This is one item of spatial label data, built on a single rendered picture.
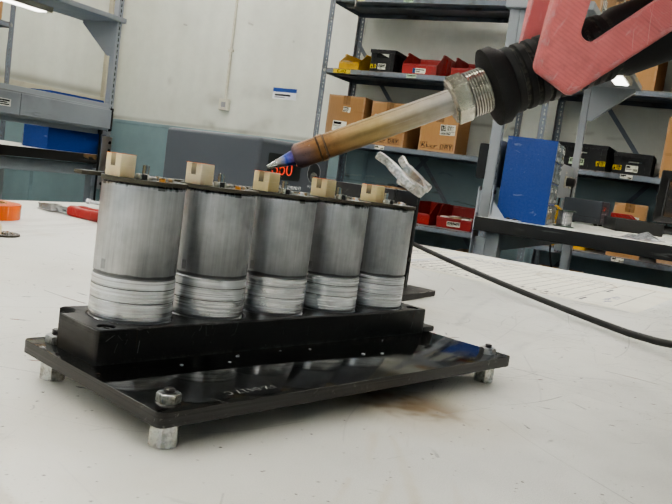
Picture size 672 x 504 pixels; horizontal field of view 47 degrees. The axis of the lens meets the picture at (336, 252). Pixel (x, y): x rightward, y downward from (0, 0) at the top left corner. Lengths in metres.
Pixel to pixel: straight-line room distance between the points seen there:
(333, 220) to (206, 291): 0.06
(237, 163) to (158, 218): 0.59
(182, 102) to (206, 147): 5.30
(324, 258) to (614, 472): 0.12
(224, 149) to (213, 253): 0.59
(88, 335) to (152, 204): 0.04
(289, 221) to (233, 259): 0.03
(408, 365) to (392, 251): 0.06
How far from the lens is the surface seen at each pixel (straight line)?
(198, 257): 0.24
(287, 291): 0.26
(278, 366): 0.24
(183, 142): 0.88
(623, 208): 4.35
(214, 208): 0.24
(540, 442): 0.24
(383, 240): 0.30
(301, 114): 5.55
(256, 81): 5.78
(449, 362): 0.28
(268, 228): 0.26
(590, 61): 0.24
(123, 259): 0.22
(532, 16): 0.27
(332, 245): 0.28
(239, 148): 0.81
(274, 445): 0.20
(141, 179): 0.22
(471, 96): 0.24
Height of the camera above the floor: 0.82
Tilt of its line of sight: 6 degrees down
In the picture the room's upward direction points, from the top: 8 degrees clockwise
